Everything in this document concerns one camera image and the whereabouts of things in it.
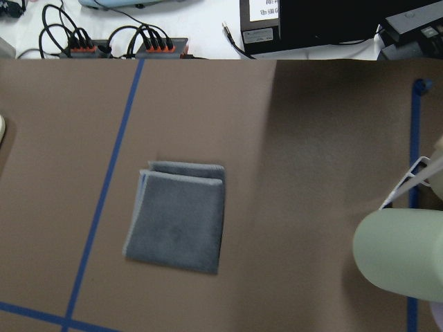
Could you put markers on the cream bear tray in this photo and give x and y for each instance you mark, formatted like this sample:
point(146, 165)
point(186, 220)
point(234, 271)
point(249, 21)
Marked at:
point(2, 128)

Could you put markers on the grey folded cloth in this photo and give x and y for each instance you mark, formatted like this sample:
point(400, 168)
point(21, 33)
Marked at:
point(178, 216)

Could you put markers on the usb hub near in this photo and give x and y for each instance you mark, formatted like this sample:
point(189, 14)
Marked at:
point(172, 48)

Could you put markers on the usb hub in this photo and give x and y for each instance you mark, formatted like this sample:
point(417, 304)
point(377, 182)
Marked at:
point(99, 50)
point(172, 48)

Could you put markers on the black power adapter box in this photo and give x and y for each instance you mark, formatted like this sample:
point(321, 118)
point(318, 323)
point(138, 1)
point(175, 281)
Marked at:
point(259, 25)

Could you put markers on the black laptop monitor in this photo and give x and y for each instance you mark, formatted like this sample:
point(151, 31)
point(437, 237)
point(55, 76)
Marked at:
point(309, 23)

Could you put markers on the usb hub far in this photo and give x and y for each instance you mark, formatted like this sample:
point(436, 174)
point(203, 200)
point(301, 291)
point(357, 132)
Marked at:
point(99, 50)

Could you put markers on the green cup on rack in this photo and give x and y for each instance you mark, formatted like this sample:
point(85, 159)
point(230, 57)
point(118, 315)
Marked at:
point(400, 250)

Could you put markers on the white cup rack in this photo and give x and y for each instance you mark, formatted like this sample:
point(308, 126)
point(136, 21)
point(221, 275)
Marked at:
point(420, 173)

